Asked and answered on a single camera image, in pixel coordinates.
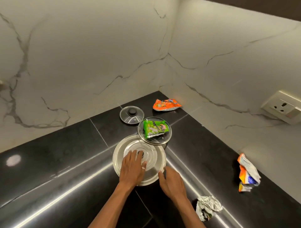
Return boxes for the person's left hand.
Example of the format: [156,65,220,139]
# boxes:
[119,150,148,188]

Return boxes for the orange snack packet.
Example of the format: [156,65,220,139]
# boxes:
[153,99,182,112]

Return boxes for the glass lid with steel rim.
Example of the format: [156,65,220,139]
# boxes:
[137,117,172,146]

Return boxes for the small glass lid black knob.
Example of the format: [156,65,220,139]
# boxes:
[119,106,144,124]

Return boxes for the green snack packet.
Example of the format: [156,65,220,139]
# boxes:
[143,120,170,139]

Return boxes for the person's left forearm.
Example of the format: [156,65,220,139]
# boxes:
[88,184,132,228]

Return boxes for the crumpled silver wrapper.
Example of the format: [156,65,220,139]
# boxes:
[196,196,223,222]

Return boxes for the large steel lid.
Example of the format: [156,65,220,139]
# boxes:
[113,134,167,187]

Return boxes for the person's right hand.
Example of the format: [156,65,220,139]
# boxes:
[158,166,188,200]

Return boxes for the crumpled orange white packet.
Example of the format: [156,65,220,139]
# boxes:
[237,153,261,193]

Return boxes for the white wall socket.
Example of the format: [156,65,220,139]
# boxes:
[261,90,301,125]

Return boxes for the person's right forearm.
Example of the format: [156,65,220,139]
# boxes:
[174,196,200,228]

